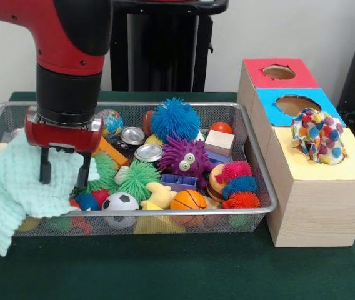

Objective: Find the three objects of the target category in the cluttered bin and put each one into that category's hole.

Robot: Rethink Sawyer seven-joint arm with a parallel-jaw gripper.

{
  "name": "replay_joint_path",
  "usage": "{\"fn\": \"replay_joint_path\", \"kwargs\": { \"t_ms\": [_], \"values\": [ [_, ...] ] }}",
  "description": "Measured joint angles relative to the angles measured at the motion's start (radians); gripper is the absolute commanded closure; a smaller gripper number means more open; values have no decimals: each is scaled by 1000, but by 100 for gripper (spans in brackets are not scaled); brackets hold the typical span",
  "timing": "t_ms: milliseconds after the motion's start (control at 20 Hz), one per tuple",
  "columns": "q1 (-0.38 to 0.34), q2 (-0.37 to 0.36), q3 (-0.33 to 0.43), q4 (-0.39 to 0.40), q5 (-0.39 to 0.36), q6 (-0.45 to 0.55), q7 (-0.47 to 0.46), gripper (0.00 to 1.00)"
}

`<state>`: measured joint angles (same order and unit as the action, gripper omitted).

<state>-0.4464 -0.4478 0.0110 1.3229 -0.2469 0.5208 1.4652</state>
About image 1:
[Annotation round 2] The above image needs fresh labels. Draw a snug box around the shallow silver mesh bin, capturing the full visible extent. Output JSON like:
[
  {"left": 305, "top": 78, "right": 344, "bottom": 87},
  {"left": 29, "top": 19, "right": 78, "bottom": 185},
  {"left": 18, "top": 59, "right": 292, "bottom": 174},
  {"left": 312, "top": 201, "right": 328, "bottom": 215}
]
[{"left": 0, "top": 101, "right": 279, "bottom": 238}]

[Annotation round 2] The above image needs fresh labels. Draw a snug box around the dark green tablecloth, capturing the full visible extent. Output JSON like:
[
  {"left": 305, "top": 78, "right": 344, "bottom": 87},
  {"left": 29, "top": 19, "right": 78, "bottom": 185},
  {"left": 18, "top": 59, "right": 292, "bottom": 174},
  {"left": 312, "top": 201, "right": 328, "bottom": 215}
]
[{"left": 0, "top": 91, "right": 355, "bottom": 300}]

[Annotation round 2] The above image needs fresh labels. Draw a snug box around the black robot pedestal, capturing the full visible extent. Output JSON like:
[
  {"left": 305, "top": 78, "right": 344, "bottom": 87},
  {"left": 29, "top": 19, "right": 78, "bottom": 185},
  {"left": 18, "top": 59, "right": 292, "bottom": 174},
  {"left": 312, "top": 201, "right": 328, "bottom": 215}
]
[{"left": 108, "top": 0, "right": 230, "bottom": 93}]

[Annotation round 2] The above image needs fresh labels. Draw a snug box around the green spiky rubber ball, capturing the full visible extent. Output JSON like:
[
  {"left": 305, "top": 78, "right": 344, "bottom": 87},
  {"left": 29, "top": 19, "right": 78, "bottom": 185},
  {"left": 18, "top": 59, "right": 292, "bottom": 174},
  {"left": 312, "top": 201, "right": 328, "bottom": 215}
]
[{"left": 114, "top": 159, "right": 161, "bottom": 204}]

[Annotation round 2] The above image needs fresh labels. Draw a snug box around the wooden box with three holes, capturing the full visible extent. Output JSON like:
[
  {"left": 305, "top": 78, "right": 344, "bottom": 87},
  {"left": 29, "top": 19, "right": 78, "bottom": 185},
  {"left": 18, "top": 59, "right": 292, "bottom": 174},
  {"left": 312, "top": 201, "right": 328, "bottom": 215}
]
[{"left": 236, "top": 57, "right": 355, "bottom": 248}]

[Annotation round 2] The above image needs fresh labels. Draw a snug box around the wooden cube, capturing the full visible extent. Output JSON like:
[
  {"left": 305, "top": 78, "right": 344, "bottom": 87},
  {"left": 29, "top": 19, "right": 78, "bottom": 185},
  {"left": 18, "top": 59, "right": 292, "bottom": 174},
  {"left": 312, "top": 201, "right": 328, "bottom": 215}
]
[{"left": 204, "top": 129, "right": 236, "bottom": 157}]

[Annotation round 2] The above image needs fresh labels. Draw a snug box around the orange mini basketball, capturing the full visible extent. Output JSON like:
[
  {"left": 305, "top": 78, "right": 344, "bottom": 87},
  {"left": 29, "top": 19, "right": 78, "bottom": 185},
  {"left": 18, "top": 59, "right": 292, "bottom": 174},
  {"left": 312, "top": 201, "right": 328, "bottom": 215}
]
[{"left": 169, "top": 189, "right": 208, "bottom": 226}]

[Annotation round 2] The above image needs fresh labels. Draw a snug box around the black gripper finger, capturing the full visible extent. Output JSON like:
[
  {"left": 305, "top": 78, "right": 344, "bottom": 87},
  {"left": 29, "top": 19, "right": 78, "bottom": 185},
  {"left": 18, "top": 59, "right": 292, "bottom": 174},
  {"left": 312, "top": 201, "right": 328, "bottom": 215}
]
[
  {"left": 77, "top": 152, "right": 92, "bottom": 189},
  {"left": 39, "top": 146, "right": 53, "bottom": 184}
]

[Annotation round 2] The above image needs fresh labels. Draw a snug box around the polka dot cloth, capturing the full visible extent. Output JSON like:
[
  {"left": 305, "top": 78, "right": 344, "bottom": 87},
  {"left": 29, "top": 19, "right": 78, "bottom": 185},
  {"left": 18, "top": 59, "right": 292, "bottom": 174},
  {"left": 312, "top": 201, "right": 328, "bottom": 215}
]
[{"left": 291, "top": 107, "right": 349, "bottom": 166}]

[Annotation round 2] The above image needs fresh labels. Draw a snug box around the mint green cloth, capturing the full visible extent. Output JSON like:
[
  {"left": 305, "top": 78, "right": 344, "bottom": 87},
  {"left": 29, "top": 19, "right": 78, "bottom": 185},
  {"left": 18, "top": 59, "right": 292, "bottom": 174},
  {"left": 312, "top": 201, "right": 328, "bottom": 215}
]
[{"left": 0, "top": 134, "right": 100, "bottom": 257}]

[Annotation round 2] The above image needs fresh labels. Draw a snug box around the small soccer ball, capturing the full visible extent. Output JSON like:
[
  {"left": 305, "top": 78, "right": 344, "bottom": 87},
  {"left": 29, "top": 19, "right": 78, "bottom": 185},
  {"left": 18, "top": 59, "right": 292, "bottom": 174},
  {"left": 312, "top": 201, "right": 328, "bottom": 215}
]
[{"left": 101, "top": 192, "right": 141, "bottom": 229}]

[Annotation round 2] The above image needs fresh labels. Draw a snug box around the red ball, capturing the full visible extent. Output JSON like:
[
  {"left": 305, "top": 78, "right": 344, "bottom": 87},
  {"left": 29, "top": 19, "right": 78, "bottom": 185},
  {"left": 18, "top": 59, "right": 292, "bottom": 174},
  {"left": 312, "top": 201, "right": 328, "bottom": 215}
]
[{"left": 209, "top": 121, "right": 234, "bottom": 135}]

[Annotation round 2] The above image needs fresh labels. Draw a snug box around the purple spiky toy with eyes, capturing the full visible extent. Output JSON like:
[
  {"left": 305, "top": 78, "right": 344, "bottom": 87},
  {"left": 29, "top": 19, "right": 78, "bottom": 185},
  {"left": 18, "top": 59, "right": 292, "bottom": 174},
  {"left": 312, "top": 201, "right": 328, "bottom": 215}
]
[{"left": 157, "top": 134, "right": 216, "bottom": 188}]

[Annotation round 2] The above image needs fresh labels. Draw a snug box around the blue spiky toy with eyes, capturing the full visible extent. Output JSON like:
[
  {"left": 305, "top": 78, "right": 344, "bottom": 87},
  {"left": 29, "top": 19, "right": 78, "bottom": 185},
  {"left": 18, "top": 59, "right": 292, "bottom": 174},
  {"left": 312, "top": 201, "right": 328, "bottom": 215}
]
[{"left": 150, "top": 97, "right": 201, "bottom": 144}]

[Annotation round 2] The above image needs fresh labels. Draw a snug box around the multicolour spiky caterpillar toy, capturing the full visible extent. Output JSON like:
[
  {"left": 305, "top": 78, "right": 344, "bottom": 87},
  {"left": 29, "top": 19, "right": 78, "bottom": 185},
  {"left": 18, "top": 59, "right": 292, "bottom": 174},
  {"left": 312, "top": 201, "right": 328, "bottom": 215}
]
[{"left": 221, "top": 160, "right": 261, "bottom": 209}]

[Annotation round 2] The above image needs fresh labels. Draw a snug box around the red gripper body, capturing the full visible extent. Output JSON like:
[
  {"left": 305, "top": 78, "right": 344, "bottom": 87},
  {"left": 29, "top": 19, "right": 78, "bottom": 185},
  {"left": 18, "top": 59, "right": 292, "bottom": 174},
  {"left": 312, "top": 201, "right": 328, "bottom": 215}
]
[{"left": 24, "top": 119, "right": 105, "bottom": 154}]

